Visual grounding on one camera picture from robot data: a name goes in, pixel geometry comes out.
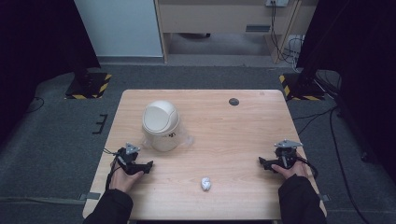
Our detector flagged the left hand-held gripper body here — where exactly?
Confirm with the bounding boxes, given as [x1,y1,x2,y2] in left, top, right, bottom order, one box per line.
[115,142,148,175]

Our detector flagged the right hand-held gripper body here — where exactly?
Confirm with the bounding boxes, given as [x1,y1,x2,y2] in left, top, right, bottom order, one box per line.
[273,139,304,171]

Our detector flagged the person's right hand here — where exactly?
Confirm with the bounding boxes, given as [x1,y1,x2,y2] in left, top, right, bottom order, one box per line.
[271,152,310,180]

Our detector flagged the person's left hand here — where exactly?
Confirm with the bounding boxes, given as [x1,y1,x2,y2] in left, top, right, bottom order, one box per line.
[108,161,145,194]

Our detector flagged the white swing-lid trash bin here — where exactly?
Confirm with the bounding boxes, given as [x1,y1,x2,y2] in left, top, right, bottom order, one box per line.
[141,100,181,153]

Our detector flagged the crumpled white paper ball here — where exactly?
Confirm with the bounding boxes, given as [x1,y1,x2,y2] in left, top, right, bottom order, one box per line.
[200,176,212,192]

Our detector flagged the hazard-striped stand base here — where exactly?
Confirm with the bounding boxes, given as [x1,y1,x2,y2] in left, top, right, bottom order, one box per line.
[278,73,327,102]
[64,72,113,100]

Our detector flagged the black curtain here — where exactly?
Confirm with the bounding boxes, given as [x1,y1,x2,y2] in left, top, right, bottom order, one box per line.
[0,0,102,147]
[296,0,396,175]

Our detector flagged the white partition panel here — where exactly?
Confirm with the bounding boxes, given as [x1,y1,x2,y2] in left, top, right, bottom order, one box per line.
[74,0,164,58]

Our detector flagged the grey power socket box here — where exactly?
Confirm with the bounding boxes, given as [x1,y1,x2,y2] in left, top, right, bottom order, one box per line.
[264,0,290,8]

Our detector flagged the beige wooden desk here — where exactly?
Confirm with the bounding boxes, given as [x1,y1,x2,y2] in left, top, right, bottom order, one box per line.
[154,0,319,64]

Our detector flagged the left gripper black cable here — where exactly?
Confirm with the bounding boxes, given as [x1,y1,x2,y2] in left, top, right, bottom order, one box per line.
[103,147,127,191]

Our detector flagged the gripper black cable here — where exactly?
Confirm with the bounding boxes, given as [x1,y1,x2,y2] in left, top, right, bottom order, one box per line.
[295,156,319,180]
[103,147,127,191]

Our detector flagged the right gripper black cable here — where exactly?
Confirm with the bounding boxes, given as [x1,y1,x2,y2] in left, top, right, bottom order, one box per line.
[295,156,319,180]

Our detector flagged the long black floor cable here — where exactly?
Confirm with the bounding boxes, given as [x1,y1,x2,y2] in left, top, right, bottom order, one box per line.
[292,105,372,224]

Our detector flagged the thin black floor cable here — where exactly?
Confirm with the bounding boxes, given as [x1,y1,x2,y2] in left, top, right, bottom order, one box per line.
[25,95,45,114]

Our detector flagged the black cables under desk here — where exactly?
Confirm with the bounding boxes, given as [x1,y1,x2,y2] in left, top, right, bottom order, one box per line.
[268,0,305,65]

